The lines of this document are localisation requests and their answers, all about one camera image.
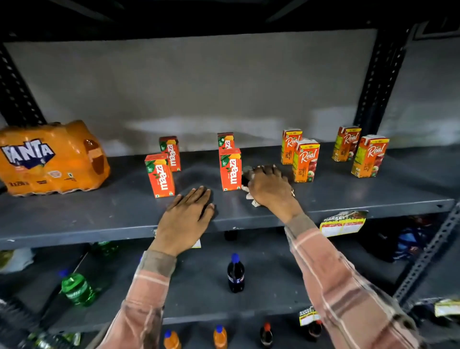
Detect person's right hand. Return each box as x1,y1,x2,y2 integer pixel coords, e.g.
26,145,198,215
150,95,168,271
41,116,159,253
245,165,304,224

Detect person's left hand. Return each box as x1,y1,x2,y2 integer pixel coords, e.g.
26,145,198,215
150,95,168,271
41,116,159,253
149,186,216,257

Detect white cleaning cloth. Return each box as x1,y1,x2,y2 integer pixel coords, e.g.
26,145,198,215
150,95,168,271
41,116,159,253
241,166,296,208

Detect person's left forearm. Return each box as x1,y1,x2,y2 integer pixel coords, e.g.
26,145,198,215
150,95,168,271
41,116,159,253
96,250,177,349

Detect person's right forearm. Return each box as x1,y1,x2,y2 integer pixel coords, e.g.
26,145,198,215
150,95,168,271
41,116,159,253
284,214,423,349

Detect red mango juice carton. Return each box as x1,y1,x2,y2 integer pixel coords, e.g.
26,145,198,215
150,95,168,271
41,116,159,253
159,136,182,172
144,153,176,198
217,132,235,150
219,148,243,192

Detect yellow white shelf price label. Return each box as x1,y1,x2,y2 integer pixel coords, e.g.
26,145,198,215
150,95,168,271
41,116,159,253
152,228,202,249
299,306,322,327
434,299,460,318
319,210,368,238

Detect orange apple juice carton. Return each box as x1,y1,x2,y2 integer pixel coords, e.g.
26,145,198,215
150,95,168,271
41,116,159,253
292,140,321,183
332,126,362,162
281,129,303,165
351,134,390,179

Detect dark metal shelving rack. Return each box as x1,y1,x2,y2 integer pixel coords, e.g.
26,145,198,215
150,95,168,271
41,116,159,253
0,0,460,349

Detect dark cola bottle blue cap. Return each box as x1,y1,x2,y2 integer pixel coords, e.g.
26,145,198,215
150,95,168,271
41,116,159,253
227,253,246,294

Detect green soda bottle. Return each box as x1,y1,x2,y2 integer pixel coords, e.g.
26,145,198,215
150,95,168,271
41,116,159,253
91,241,120,259
58,269,98,307

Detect orange soda bottle blue cap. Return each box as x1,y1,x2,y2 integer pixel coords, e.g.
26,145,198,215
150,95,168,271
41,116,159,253
213,325,228,349
163,330,182,349

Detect orange wrapped soda bottle pack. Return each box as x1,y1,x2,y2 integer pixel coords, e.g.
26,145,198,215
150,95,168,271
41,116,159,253
0,120,111,197

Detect blue wrapped bottle pack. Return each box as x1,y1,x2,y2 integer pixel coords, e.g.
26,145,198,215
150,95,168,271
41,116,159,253
359,216,437,264

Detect white yellow plastic packet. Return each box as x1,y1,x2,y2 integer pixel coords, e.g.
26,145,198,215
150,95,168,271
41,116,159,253
0,247,35,274

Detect green wrapped bottle pack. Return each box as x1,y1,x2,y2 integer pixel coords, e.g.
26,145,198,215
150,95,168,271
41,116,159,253
17,330,82,349

